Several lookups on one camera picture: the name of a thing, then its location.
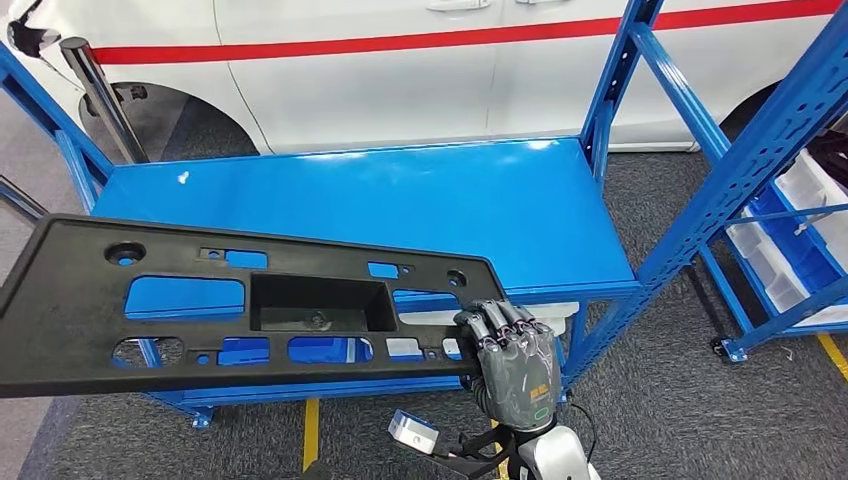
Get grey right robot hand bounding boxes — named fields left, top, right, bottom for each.
left=453, top=299, right=563, bottom=433

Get black plastic panel part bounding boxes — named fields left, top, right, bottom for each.
left=0, top=213, right=508, bottom=400

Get blue steel shelf rack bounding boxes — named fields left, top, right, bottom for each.
left=0, top=0, right=848, bottom=431

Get blue wheeled shelf rack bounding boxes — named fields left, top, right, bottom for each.
left=698, top=109, right=848, bottom=364

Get blue plastic bin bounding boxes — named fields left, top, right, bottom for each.
left=751, top=185, right=846, bottom=294

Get white car red stripe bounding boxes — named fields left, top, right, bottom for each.
left=0, top=0, right=848, bottom=157

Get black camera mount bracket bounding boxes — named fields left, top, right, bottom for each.
left=397, top=427, right=525, bottom=480

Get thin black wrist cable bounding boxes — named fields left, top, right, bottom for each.
left=568, top=400, right=599, bottom=465

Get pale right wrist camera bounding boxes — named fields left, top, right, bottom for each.
left=388, top=409, right=440, bottom=456

